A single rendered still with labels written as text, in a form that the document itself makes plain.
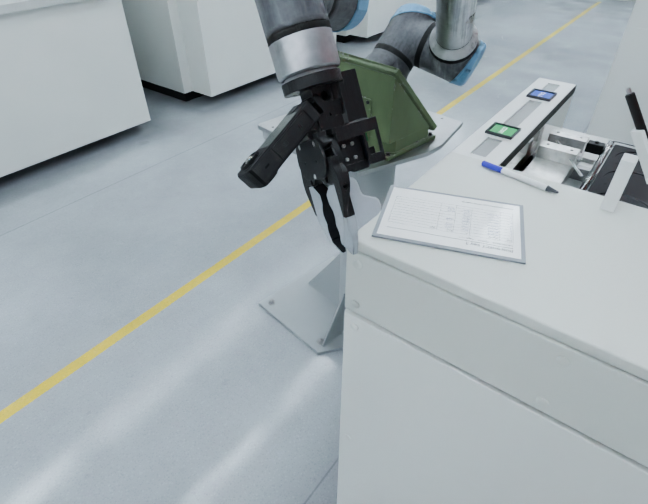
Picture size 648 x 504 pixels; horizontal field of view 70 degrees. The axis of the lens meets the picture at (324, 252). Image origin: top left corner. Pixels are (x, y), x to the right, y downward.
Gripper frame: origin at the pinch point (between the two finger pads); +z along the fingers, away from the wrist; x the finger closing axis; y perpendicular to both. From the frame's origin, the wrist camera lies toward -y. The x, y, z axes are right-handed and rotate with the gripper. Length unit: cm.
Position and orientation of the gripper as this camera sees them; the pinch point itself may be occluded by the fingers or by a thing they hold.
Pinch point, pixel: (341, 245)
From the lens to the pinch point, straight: 57.2
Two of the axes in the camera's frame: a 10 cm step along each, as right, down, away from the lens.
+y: 8.5, -3.5, 3.9
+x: -4.5, -0.9, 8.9
